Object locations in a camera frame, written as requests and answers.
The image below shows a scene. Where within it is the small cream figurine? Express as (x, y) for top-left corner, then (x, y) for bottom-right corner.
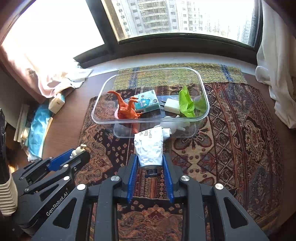
(70, 144), (87, 158)

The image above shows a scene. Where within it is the orange dinosaur toy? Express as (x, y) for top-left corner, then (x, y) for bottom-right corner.
(107, 90), (142, 119)

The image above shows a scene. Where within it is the white tube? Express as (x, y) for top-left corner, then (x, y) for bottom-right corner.
(134, 126), (171, 178)

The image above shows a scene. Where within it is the green paper star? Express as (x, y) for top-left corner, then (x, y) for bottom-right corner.
(179, 85), (207, 118)

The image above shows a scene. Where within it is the beige ribbed cuff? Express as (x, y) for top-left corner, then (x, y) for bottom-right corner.
(0, 172), (18, 216)

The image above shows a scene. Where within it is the blue plastic sheet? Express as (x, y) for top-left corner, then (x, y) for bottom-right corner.
(28, 101), (51, 161)

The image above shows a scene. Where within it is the white box on left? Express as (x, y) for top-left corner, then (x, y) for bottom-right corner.
(48, 93), (65, 114)

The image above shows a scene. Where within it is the pink tape roll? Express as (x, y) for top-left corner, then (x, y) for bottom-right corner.
(114, 109), (120, 120)

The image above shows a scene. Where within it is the pink curtain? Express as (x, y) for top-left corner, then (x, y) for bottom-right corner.
(0, 45), (93, 103)

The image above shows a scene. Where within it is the patterned paisley rug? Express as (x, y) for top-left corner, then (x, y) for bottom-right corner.
(75, 62), (284, 241)

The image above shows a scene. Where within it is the teal cartoon tissue pack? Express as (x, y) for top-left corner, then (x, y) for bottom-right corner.
(134, 90), (160, 113)

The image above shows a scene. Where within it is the white rabbit figurine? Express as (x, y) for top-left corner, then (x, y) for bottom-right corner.
(160, 121), (190, 134)

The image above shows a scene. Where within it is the white charger plug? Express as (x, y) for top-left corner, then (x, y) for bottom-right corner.
(164, 98), (180, 114)

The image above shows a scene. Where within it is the clear plastic storage box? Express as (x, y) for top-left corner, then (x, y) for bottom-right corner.
(92, 67), (210, 138)

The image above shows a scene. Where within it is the white curtain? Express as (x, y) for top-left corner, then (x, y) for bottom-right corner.
(255, 1), (295, 129)

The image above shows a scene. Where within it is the black window frame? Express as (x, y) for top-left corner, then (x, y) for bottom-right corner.
(74, 1), (263, 68)

